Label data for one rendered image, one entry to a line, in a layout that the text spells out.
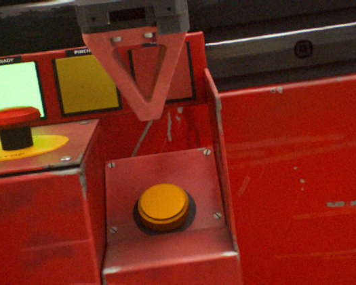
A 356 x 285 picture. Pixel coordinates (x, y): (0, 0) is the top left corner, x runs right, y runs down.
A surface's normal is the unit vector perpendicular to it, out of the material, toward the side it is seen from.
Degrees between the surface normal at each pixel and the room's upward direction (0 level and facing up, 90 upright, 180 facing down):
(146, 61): 90
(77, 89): 90
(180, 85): 90
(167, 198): 35
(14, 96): 90
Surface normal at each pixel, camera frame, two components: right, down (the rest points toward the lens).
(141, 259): -0.13, -0.97
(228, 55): -0.02, 0.21
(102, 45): 0.10, 0.72
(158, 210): -0.10, -0.68
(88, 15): 0.06, 0.42
